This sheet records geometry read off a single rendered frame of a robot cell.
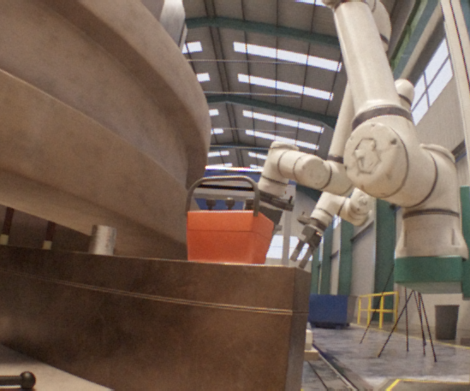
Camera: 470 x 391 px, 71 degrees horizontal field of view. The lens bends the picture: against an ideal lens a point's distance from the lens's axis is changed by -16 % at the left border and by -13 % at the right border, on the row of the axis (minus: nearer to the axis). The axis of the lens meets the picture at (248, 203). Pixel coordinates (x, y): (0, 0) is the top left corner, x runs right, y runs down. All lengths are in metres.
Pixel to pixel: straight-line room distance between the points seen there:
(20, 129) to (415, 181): 1.04
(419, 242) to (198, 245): 0.53
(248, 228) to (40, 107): 0.73
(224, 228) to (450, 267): 0.53
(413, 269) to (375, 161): 0.26
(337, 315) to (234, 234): 9.55
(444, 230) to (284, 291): 0.40
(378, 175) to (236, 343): 0.47
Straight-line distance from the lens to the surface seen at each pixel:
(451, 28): 1.35
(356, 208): 1.38
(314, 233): 1.48
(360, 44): 1.02
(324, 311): 10.45
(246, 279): 0.85
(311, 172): 1.04
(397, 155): 0.77
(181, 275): 0.93
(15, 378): 0.98
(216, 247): 0.91
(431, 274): 0.87
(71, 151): 1.25
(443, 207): 0.93
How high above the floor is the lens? 0.60
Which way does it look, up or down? 15 degrees up
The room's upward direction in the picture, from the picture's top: 5 degrees clockwise
